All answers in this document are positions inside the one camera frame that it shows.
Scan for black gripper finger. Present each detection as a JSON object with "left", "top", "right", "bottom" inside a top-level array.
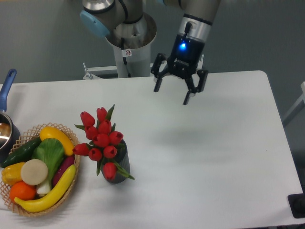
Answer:
[
  {"left": 151, "top": 53, "right": 169, "bottom": 92},
  {"left": 183, "top": 68, "right": 209, "bottom": 106}
]

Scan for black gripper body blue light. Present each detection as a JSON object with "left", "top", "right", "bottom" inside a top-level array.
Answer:
[{"left": 167, "top": 35, "right": 204, "bottom": 82}]

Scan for red tulip bouquet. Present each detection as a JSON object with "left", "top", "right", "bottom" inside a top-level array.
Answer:
[{"left": 73, "top": 105, "right": 124, "bottom": 175}]

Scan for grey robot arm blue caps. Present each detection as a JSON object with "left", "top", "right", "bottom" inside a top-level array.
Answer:
[{"left": 80, "top": 0, "right": 220, "bottom": 104}]

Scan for dark grey ribbed vase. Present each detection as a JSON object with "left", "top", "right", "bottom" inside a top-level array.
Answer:
[{"left": 101, "top": 140, "right": 133, "bottom": 184}]

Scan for purple sweet potato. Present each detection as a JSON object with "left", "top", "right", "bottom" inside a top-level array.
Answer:
[{"left": 52, "top": 155, "right": 75, "bottom": 187}]

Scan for yellow squash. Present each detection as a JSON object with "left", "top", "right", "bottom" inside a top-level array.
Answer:
[{"left": 39, "top": 126, "right": 74, "bottom": 156}]

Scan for green bok choy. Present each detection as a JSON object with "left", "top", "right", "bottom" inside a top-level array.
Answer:
[{"left": 31, "top": 138, "right": 64, "bottom": 197}]

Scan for green cucumber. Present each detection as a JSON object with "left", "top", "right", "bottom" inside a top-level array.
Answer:
[{"left": 0, "top": 137, "right": 41, "bottom": 168}]

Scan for beige round slice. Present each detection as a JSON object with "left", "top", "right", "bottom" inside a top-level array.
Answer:
[{"left": 20, "top": 159, "right": 48, "bottom": 186}]

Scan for black device at table edge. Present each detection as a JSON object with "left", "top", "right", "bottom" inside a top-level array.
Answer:
[{"left": 287, "top": 193, "right": 305, "bottom": 219}]

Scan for yellow bell pepper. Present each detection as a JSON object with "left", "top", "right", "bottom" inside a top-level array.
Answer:
[{"left": 1, "top": 162, "right": 25, "bottom": 186}]

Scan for yellow banana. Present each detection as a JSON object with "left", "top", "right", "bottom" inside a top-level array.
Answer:
[{"left": 14, "top": 165, "right": 76, "bottom": 213}]

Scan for orange fruit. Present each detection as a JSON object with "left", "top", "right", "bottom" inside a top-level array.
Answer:
[{"left": 10, "top": 181, "right": 36, "bottom": 202}]

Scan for white frame at right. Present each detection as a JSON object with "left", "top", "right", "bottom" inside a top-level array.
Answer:
[{"left": 282, "top": 82, "right": 305, "bottom": 127}]

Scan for blue handled saucepan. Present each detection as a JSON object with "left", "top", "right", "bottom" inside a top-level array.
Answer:
[{"left": 0, "top": 69, "right": 20, "bottom": 163}]

